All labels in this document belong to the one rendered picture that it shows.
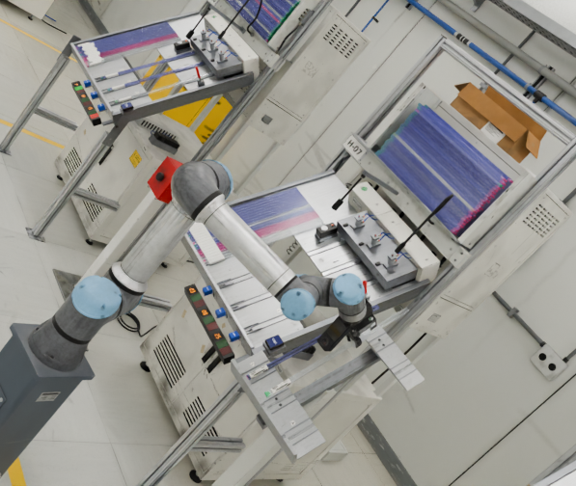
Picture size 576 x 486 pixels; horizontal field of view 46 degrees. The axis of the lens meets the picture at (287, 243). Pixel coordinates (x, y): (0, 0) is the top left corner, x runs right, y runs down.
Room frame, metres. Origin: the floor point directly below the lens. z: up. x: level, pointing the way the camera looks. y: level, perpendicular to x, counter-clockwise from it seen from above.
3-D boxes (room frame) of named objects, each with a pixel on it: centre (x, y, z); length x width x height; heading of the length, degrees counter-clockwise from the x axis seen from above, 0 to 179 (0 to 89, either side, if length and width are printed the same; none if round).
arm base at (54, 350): (1.55, 0.27, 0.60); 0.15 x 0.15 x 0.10
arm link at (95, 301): (1.56, 0.27, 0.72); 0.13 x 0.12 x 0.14; 175
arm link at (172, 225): (1.69, 0.26, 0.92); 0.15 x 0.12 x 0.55; 175
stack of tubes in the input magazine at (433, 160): (2.58, -0.26, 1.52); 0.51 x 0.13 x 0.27; 51
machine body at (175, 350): (2.71, -0.28, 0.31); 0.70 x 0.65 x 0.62; 51
